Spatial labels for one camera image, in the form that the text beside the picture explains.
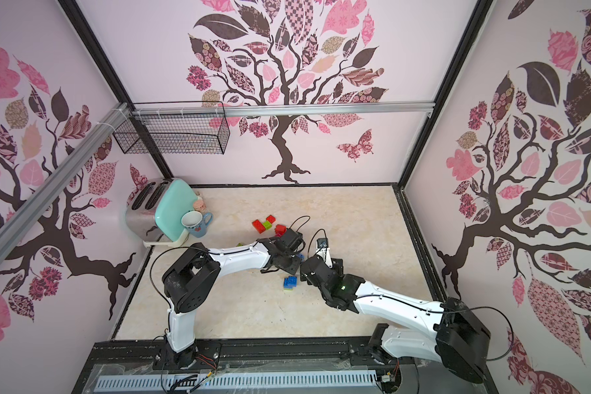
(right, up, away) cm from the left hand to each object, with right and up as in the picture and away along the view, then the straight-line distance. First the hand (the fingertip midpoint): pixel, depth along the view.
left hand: (292, 267), depth 93 cm
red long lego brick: (-15, +15, +10) cm, 24 cm away
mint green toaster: (-51, +22, -4) cm, 56 cm away
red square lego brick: (-6, +13, +10) cm, 18 cm away
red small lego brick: (-10, +18, +13) cm, 25 cm away
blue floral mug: (-38, +17, +1) cm, 42 cm away
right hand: (+8, +5, -11) cm, 15 cm away
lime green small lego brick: (-11, +16, +10) cm, 22 cm away
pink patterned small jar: (-39, +25, +7) cm, 47 cm away
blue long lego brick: (0, -3, -10) cm, 10 cm away
